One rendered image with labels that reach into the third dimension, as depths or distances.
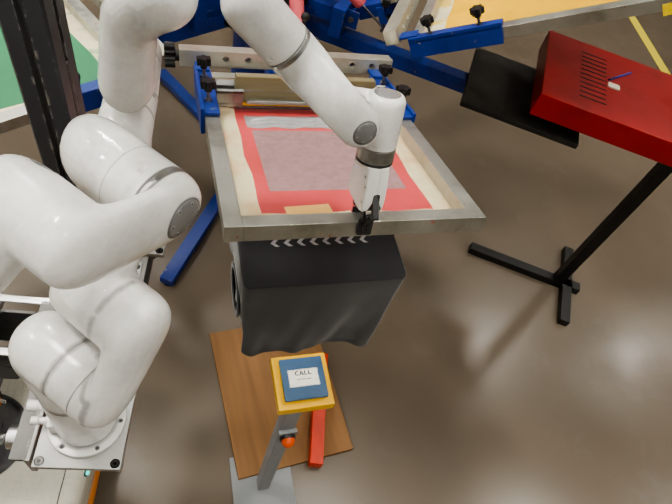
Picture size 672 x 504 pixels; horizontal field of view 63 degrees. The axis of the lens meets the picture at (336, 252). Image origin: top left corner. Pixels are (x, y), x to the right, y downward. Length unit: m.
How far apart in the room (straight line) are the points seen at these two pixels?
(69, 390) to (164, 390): 1.55
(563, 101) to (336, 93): 1.31
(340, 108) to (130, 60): 0.33
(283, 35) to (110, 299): 0.46
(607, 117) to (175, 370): 1.85
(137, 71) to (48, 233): 0.48
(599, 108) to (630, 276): 1.46
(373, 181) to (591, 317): 2.18
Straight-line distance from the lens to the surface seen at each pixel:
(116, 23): 0.89
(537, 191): 3.52
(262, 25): 0.88
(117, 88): 0.98
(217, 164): 1.30
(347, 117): 0.93
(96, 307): 0.71
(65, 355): 0.78
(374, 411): 2.37
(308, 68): 0.92
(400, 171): 1.45
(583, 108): 2.13
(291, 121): 1.59
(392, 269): 1.52
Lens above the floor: 2.14
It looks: 52 degrees down
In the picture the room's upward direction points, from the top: 19 degrees clockwise
